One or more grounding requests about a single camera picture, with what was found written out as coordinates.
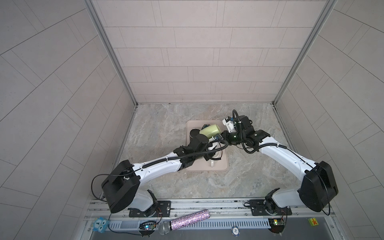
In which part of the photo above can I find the light green mug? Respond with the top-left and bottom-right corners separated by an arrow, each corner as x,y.
199,125 -> 222,139

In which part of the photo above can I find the white mug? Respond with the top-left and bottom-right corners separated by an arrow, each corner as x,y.
207,152 -> 222,168

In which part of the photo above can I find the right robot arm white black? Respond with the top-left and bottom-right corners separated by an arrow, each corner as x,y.
222,111 -> 339,215

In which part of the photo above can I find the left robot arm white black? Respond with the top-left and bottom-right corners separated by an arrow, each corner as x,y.
101,134 -> 229,217

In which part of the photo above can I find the black mug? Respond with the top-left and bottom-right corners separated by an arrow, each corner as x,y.
189,129 -> 200,140

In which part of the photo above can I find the dark green faceted mug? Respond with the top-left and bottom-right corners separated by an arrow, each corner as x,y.
201,124 -> 210,130

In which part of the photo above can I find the beige rectangular tray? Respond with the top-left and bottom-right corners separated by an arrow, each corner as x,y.
186,120 -> 229,172

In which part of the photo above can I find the left circuit board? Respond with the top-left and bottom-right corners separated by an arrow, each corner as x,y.
139,221 -> 157,231

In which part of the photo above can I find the circuit board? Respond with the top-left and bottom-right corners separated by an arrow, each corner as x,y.
139,221 -> 157,231
268,219 -> 286,234

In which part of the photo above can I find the right circuit board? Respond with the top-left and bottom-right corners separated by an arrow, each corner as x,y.
268,219 -> 286,234

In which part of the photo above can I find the yellow sticker red mark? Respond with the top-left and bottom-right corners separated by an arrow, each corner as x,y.
308,218 -> 319,227

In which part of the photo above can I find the blue owl figure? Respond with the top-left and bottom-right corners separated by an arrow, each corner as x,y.
92,217 -> 110,233

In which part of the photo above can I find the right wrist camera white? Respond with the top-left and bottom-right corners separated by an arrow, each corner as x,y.
222,117 -> 237,133

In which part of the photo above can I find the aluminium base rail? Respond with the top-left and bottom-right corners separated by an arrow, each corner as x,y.
83,196 -> 334,221

